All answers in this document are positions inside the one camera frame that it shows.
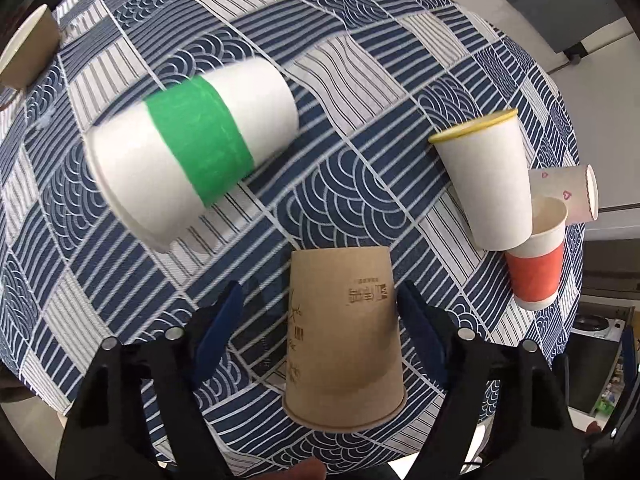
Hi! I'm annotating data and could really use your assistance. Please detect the blue white patterned tablecloth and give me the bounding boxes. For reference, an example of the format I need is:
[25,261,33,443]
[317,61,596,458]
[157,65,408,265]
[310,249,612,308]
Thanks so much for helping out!
[1,0,584,474]

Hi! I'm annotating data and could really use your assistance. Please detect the white cup green band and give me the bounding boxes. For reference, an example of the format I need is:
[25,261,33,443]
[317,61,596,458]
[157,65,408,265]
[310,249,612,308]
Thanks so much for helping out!
[84,58,299,252]

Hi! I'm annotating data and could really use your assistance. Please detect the beige ceramic mug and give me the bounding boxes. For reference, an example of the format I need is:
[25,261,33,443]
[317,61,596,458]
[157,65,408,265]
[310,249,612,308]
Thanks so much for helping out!
[0,4,61,90]

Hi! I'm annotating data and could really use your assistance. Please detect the white cup orange band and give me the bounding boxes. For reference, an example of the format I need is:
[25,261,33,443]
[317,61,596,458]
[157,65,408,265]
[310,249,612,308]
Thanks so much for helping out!
[506,196,568,311]

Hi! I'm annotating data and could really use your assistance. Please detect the white cup yellow rim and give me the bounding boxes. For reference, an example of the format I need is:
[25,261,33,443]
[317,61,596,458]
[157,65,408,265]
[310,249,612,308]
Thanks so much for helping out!
[428,108,533,252]

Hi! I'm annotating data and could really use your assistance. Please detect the brown kraft paper cup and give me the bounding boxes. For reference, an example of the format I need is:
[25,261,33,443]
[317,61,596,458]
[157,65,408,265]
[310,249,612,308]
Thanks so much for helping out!
[282,246,407,434]

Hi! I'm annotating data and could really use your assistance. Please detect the white cup pink hearts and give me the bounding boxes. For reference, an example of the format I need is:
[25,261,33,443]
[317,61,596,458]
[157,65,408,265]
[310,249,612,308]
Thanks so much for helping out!
[529,165,600,226]

